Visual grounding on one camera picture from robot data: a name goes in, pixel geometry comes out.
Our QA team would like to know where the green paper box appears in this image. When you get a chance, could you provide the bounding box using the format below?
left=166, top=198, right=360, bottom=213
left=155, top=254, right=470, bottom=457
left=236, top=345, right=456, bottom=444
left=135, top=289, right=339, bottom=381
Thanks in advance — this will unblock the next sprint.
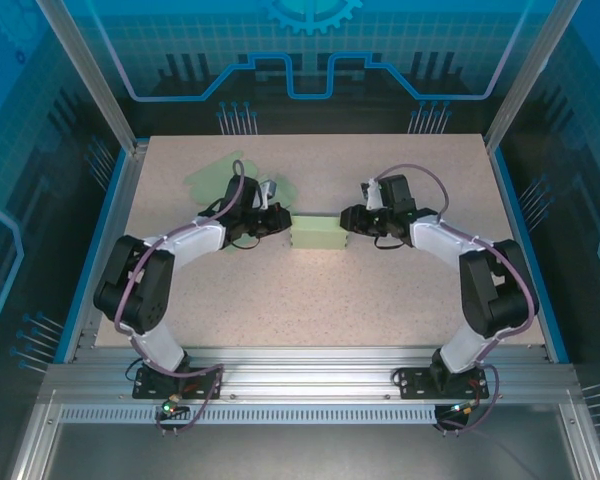
left=288, top=213, right=350, bottom=250
left=183, top=151, right=302, bottom=214

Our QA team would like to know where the blue side panel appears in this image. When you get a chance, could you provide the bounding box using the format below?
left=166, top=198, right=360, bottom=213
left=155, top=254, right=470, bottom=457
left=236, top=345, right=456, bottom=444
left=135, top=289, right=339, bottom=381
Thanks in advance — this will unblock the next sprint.
left=53, top=149, right=131, bottom=364
left=490, top=145, right=570, bottom=364

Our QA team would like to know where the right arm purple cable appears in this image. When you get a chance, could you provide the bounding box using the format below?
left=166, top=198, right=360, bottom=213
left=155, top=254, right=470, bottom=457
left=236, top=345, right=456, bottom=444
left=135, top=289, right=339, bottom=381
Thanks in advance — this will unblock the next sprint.
left=372, top=163, right=540, bottom=437

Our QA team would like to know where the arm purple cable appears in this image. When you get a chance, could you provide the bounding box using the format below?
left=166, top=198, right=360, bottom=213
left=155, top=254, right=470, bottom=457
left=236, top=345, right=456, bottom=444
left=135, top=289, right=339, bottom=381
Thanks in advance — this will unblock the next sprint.
left=113, top=158, right=227, bottom=437
left=372, top=163, right=540, bottom=437

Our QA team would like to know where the aluminium side rail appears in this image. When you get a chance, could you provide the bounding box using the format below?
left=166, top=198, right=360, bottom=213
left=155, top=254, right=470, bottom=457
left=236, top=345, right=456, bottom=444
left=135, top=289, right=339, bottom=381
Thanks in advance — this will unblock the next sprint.
left=62, top=142, right=149, bottom=364

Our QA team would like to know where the aluminium frame rail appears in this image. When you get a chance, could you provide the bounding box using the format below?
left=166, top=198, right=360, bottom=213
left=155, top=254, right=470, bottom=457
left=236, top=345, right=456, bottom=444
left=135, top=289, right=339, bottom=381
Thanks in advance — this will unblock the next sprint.
left=39, top=344, right=579, bottom=407

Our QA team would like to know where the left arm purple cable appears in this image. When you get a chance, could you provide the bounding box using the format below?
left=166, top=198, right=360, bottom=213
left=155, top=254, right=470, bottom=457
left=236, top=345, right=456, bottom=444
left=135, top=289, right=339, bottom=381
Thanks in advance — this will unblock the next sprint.
left=113, top=158, right=227, bottom=437

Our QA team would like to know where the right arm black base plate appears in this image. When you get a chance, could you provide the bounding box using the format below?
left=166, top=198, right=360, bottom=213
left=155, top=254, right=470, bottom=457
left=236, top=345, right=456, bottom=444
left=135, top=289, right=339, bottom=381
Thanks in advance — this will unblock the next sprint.
left=396, top=366, right=491, bottom=401

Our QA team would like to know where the slotted grey cable duct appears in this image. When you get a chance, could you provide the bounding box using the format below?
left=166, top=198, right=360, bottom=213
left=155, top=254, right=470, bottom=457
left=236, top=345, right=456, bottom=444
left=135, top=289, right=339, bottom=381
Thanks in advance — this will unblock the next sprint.
left=58, top=404, right=441, bottom=426

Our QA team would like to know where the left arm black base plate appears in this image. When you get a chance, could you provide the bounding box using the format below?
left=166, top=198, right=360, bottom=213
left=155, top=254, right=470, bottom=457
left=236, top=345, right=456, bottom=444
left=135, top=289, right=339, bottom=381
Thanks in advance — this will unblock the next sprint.
left=132, top=366, right=226, bottom=401

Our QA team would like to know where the small lit cable connector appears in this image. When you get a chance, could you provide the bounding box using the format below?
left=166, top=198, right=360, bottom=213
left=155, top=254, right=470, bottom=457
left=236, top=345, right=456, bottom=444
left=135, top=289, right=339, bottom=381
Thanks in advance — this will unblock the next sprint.
left=447, top=399, right=481, bottom=421
left=159, top=394, right=189, bottom=419

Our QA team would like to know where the aluminium frame post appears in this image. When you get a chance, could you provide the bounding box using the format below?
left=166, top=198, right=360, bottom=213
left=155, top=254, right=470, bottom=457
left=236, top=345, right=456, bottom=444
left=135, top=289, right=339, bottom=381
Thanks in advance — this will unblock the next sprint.
left=33, top=0, right=150, bottom=155
left=483, top=0, right=584, bottom=154

